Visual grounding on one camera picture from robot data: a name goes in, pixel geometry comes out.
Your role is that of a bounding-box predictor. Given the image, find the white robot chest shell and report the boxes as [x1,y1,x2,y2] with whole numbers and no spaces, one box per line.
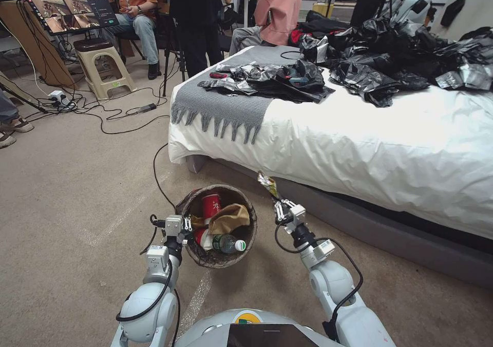
[173,309,339,347]

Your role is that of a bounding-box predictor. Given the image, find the crumpled brown paper bag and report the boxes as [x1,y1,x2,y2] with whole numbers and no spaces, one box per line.
[191,203,251,234]

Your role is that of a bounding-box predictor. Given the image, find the white bed mattress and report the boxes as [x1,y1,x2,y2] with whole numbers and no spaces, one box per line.
[168,46,493,240]

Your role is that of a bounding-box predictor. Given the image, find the standing person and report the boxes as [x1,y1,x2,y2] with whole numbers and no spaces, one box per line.
[348,0,397,28]
[160,0,225,79]

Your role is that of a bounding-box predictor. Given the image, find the beige plastic stool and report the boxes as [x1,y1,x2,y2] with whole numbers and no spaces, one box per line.
[73,37,138,101]

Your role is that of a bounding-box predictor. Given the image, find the crumpled black garbage bag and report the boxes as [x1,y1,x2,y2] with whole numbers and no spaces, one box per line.
[329,52,431,107]
[433,26,493,92]
[299,15,438,65]
[197,59,336,104]

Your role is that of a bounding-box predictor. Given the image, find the green plastic bottle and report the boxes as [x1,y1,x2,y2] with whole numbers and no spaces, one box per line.
[211,234,247,255]

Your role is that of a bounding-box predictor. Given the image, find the white desk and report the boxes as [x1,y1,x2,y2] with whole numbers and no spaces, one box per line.
[231,0,256,28]

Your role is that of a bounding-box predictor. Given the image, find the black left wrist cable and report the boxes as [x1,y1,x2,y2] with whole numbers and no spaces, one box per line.
[115,260,174,323]

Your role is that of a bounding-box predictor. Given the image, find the brown wooden board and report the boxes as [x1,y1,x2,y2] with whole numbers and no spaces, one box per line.
[0,0,80,88]

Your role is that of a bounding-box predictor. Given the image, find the brown woven trash bin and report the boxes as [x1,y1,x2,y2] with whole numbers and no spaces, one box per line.
[175,184,258,269]

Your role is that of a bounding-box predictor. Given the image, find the black framed monitor screen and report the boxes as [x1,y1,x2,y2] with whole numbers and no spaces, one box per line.
[15,0,120,36]

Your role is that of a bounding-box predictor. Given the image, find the black floor cable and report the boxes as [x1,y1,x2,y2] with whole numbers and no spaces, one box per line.
[153,143,182,209]

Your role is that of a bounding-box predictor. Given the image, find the person sitting on bed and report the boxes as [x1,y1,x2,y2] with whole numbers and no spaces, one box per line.
[229,0,303,57]

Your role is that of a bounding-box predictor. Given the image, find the tall red paper cup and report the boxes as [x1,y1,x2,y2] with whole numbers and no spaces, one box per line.
[201,194,223,224]

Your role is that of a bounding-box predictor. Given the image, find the black stand leg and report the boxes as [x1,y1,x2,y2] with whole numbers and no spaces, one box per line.
[0,81,49,115]

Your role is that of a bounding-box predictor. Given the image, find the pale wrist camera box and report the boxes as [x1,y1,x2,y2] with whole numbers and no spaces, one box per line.
[165,215,184,239]
[287,204,307,225]

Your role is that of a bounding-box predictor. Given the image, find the grey bed frame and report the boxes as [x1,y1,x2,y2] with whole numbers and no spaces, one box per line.
[184,154,493,290]

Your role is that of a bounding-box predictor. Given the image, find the yellow box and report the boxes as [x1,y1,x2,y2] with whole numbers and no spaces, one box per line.
[312,1,335,16]

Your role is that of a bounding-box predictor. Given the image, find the pale grey background robot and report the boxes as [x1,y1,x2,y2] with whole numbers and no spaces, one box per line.
[385,0,438,26]

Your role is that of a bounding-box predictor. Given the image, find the tangled black floor cables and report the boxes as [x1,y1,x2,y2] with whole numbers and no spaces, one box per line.
[36,87,170,135]

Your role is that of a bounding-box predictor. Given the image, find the person's legs and shoes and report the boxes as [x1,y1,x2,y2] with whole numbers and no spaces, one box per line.
[0,89,34,149]

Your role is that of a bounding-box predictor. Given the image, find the crushed red paper cup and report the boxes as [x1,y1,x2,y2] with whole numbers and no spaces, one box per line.
[194,227,215,250]

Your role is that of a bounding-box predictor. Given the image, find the blue cordless drill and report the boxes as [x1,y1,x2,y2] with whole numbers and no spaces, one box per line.
[287,68,315,86]

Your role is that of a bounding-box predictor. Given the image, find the white power strip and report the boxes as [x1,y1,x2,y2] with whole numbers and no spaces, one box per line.
[48,90,71,107]

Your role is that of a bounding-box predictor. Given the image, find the yellow snack wrapper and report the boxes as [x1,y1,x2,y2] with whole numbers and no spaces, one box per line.
[257,171,279,200]

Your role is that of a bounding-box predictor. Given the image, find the black tripod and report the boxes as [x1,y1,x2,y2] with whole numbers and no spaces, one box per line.
[161,45,187,98]

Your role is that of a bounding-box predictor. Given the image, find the grey fringed throw blanket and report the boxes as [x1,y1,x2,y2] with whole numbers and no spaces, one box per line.
[170,46,305,144]

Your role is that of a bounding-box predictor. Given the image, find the black and red bag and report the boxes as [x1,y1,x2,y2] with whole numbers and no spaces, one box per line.
[289,10,352,47]

